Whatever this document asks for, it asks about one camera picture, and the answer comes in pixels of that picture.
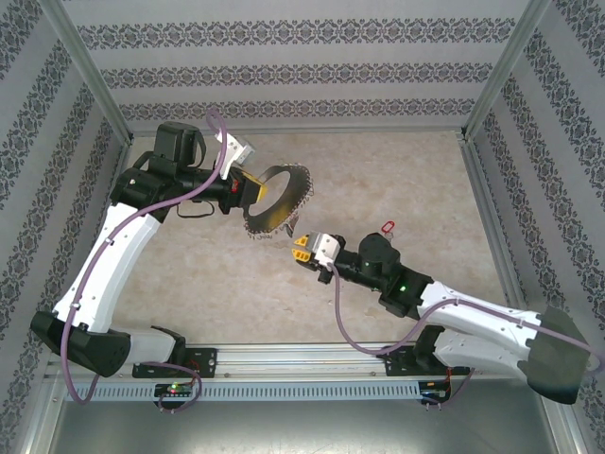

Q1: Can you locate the aluminium side rail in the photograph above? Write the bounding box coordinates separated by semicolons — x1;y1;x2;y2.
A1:
460;136;528;308
78;139;132;297

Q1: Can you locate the aluminium frame post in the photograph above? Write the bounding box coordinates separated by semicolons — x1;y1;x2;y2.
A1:
461;0;553;139
38;0;134;143

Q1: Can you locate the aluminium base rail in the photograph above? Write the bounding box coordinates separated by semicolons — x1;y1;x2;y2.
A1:
45;343;478;379

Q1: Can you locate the slotted grey cable duct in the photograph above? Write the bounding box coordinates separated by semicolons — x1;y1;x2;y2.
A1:
63;379;423;404

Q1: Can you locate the numbered metal disc with keyrings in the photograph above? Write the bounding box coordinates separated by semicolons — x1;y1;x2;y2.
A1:
243;163;317;241

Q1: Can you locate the thin black cable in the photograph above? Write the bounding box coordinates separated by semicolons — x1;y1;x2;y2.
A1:
177;199;222;220

